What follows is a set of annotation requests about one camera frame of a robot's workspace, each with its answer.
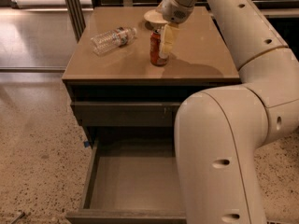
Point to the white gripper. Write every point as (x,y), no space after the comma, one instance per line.
(173,12)

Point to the orange soda can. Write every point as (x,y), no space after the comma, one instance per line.
(154,53)

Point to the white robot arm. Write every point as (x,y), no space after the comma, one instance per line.
(217,130)

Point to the grey drawer cabinet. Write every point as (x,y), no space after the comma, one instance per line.
(199,60)

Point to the closed grey top drawer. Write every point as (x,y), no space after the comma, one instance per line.
(125,114)

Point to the open grey middle drawer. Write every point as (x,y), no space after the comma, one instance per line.
(131,182)

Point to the white bowl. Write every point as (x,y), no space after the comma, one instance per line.
(154,17)

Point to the clear plastic water bottle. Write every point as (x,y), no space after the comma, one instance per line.
(106,42)

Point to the blue tape piece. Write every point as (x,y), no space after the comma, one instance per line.
(86,143)

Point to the grey floor object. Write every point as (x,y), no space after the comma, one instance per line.
(18,217)

